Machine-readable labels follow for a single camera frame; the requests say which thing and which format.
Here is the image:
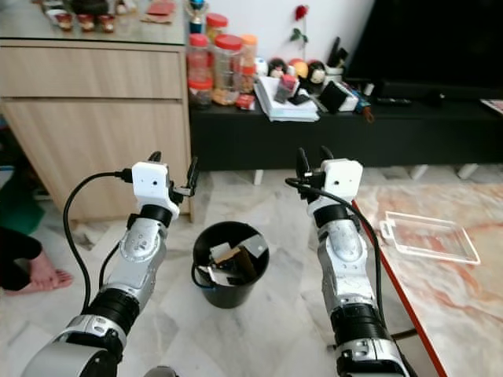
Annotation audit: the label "black round rubbish bin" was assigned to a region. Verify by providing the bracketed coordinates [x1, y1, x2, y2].
[192, 221, 270, 309]

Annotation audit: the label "black TV console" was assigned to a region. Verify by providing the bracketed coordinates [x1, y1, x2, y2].
[189, 98, 503, 172]

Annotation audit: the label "white paper stack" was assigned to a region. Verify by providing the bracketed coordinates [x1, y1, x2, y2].
[255, 76, 321, 123]

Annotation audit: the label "black white box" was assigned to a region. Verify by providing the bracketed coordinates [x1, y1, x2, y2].
[318, 80, 361, 113]

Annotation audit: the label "white paper scrap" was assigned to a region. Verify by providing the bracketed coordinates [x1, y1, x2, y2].
[209, 243, 230, 265]

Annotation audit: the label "light wooden cabinet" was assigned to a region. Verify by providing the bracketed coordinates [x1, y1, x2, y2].
[0, 20, 193, 223]

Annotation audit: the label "red grey pouch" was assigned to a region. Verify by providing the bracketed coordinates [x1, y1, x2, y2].
[274, 75, 299, 103]

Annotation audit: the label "small plastic jar red lid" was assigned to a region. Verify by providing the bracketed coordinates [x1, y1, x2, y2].
[189, 77, 213, 108]

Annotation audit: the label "black mouse figurine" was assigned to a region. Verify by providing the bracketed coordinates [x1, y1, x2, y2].
[305, 60, 328, 86]

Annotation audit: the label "white pen holder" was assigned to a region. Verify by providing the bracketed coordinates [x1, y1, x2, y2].
[324, 37, 351, 82]

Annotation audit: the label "yellow round figurine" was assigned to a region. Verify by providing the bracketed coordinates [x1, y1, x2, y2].
[289, 58, 309, 79]

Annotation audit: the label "brown cardboard piece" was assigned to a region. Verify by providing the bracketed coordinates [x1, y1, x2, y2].
[216, 247, 259, 281]

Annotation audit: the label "dark round figurine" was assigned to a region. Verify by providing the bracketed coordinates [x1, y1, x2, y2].
[267, 57, 288, 78]

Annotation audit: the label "large plastic jar red lid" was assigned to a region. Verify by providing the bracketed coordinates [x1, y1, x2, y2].
[212, 34, 244, 105]

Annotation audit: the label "plastic jar orange lid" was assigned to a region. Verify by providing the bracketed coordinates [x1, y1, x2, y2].
[239, 33, 259, 93]

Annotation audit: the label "clear plastic tray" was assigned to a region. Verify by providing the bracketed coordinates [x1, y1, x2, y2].
[379, 210, 482, 265]

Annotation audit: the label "red artificial rose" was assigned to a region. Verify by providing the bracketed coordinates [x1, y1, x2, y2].
[289, 4, 310, 46]

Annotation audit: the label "green cloth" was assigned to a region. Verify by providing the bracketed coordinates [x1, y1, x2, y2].
[0, 169, 44, 235]

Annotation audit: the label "red envelope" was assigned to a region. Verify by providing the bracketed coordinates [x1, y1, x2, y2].
[145, 0, 178, 24]

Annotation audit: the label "blue gold trophy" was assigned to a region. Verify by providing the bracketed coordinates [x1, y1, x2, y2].
[185, 0, 209, 36]

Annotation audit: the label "black flat television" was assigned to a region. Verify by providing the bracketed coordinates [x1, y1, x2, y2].
[346, 0, 503, 86]

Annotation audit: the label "person's bare foot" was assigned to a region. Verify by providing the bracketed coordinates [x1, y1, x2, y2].
[22, 251, 75, 293]

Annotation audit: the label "black pot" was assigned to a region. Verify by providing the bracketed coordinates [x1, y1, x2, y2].
[71, 0, 119, 16]

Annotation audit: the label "person's leg black trousers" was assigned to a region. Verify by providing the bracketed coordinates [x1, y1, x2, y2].
[0, 228, 44, 291]

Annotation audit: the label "white red book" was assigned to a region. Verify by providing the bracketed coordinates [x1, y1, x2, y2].
[481, 98, 503, 117]

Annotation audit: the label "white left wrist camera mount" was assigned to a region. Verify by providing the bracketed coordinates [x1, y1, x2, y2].
[132, 162, 180, 207]

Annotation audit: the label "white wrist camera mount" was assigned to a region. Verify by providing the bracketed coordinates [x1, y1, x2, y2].
[321, 159, 364, 201]
[132, 162, 180, 207]

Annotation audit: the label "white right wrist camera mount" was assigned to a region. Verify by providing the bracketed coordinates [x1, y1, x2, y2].
[321, 159, 364, 201]

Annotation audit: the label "brown handled tool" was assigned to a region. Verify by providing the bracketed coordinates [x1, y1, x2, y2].
[354, 90, 376, 124]

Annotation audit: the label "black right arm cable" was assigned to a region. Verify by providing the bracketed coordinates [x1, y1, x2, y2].
[285, 178, 386, 323]

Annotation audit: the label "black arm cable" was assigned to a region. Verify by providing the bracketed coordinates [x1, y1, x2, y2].
[63, 170, 134, 311]
[285, 178, 386, 323]

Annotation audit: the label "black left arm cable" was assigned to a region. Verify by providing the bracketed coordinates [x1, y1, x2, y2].
[63, 170, 134, 311]

